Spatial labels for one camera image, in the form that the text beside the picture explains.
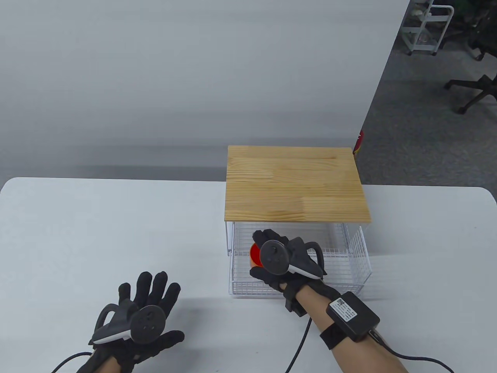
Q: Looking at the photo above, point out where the person's left hand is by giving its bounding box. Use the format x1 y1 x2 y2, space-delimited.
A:
89 271 185 366

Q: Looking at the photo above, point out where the person's right hand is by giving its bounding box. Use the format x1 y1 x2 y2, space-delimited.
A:
250 229 342 317

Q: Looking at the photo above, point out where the white mesh sliding drawer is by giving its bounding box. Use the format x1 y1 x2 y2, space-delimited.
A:
229 222 372 296

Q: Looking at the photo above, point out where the orange plastic cup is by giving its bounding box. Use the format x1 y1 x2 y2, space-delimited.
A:
249 242 264 268

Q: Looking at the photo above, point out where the person's right forearm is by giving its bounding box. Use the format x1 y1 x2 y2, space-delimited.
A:
297 286 408 373

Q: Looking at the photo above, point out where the person's left forearm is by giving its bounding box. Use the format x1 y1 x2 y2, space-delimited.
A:
77 353 123 373

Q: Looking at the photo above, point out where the black right hand controller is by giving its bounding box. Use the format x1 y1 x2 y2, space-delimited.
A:
259 238 327 280

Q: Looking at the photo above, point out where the black hand controller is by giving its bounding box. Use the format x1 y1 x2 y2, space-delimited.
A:
92 301 167 345
259 238 327 280

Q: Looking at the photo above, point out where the black left hand controller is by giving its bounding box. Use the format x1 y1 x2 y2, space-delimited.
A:
92 301 167 345

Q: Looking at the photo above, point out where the black wrist sensor box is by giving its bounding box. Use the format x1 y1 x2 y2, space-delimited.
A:
325 291 380 342

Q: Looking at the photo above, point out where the wooden top board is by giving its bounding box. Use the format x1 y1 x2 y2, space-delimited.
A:
224 145 371 257

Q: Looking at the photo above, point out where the white rolling cart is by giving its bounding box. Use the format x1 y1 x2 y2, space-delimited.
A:
400 0 455 57

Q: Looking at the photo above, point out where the black office chair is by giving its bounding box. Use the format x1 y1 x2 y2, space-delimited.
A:
444 74 497 114
464 0 497 61

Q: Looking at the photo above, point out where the black right glove cable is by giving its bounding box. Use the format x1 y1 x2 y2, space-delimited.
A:
285 316 313 373

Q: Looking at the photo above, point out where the black glove cable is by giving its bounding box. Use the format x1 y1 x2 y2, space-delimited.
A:
50 351 94 373
285 316 313 373

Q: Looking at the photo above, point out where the black wrist strap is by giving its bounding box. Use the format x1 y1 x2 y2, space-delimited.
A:
319 322 351 351

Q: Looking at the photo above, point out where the black left glove cable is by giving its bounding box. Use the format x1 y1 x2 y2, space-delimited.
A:
50 351 94 373

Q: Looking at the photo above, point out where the black sensor box cable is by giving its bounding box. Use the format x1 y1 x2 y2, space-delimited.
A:
368 328 455 373

